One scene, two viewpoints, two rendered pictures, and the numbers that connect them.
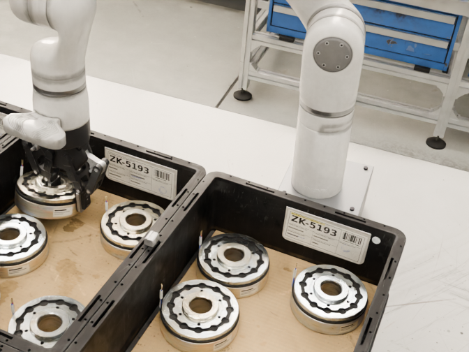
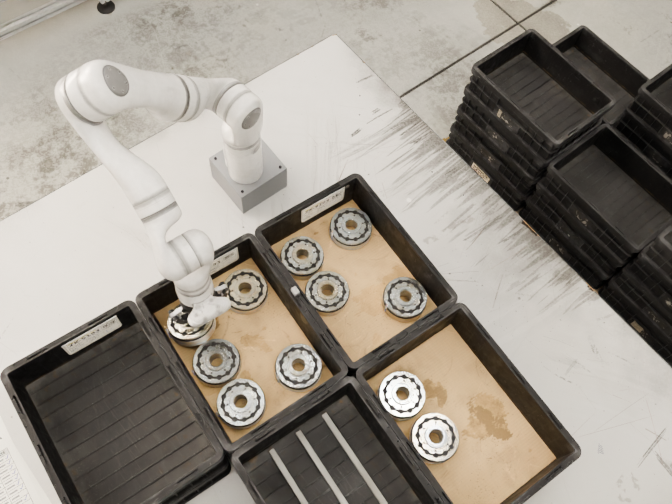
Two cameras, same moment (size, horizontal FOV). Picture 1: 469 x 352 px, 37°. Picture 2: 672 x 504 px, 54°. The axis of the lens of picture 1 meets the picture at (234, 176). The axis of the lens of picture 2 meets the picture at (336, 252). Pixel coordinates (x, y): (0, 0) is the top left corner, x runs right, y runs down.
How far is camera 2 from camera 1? 97 cm
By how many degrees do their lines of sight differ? 45
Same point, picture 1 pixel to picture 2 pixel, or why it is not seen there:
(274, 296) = (330, 250)
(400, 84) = not seen: outside the picture
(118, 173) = not seen: hidden behind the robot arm
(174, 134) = (109, 211)
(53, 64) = (204, 278)
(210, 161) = not seen: hidden behind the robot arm
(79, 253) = (240, 328)
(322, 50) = (246, 122)
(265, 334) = (351, 270)
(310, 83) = (243, 138)
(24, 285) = (249, 367)
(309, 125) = (246, 154)
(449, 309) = (352, 168)
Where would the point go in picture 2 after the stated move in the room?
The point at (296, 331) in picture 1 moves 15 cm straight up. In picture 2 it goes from (356, 255) to (363, 226)
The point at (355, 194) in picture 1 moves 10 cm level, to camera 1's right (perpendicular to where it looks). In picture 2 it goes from (270, 156) to (292, 132)
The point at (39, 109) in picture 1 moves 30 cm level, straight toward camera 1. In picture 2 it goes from (199, 301) to (343, 346)
